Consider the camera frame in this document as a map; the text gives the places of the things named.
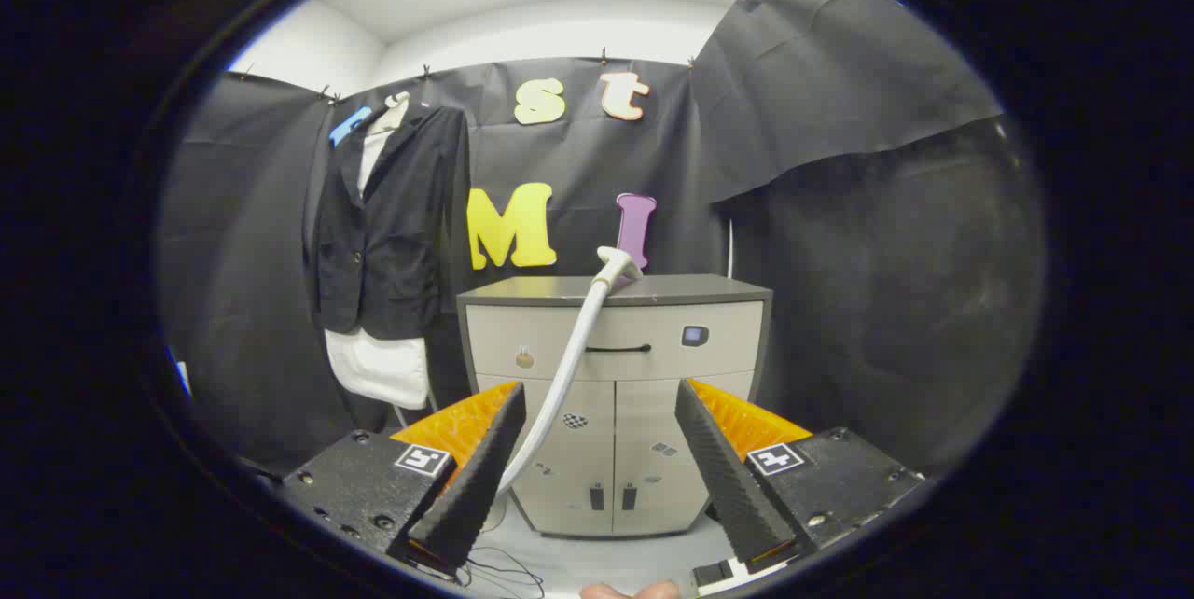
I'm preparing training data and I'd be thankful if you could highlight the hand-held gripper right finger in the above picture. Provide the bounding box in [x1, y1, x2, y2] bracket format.
[674, 378, 926, 572]

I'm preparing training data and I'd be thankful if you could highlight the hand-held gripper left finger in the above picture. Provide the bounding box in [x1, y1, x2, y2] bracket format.
[280, 381, 528, 577]

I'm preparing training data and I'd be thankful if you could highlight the white shirt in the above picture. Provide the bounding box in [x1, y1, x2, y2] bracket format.
[325, 95, 432, 411]

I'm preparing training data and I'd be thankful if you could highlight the white garment steamer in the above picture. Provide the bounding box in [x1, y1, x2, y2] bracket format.
[494, 246, 645, 499]

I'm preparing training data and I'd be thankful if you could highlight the black suit jacket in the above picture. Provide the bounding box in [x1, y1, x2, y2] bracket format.
[311, 104, 470, 341]

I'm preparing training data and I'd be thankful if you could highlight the grey cabinet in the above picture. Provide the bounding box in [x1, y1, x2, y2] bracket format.
[456, 274, 773, 539]

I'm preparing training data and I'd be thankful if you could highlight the black backdrop cloth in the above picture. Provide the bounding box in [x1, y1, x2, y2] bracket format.
[159, 0, 1046, 479]

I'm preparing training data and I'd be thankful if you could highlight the black cable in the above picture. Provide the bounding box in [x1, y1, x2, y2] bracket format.
[462, 548, 547, 599]

